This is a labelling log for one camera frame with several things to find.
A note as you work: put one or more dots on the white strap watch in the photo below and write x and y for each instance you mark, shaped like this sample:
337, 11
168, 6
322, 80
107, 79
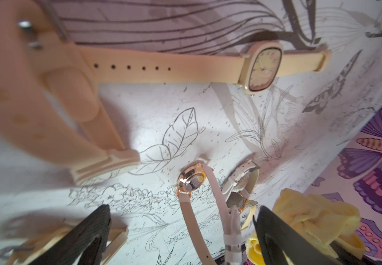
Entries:
238, 187

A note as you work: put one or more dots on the yellow cleaning cloth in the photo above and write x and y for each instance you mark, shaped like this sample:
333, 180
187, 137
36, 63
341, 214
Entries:
328, 226

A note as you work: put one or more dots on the pink strap round watch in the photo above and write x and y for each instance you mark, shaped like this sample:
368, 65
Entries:
192, 179

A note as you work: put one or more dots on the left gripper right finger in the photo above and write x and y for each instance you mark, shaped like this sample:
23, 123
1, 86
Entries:
278, 241

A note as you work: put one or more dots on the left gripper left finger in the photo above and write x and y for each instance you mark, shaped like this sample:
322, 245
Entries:
85, 243

